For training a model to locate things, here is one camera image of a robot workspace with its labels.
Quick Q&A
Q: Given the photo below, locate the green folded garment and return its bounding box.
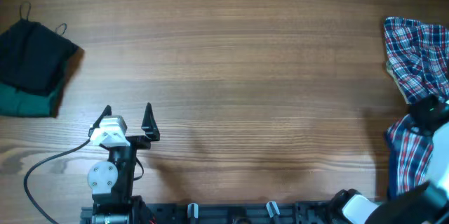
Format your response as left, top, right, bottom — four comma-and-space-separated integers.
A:
1, 60, 67, 117

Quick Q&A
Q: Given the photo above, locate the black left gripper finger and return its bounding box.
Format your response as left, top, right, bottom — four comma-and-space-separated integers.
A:
88, 105, 112, 137
141, 103, 160, 141

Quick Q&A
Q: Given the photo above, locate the beige garment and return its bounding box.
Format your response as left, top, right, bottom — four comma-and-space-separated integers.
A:
385, 61, 410, 105

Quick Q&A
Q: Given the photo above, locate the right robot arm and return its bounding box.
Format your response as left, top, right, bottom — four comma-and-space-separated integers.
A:
326, 95, 448, 224

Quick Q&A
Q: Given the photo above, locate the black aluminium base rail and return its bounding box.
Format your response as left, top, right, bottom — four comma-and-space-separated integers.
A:
79, 201, 351, 224

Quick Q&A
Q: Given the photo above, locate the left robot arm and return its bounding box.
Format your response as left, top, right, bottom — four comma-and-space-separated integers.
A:
87, 103, 160, 224

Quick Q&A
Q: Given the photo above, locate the red blue plaid garment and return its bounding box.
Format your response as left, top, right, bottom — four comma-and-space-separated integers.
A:
383, 17, 448, 199

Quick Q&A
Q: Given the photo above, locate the black folded garment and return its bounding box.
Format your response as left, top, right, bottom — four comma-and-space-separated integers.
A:
1, 1, 79, 96

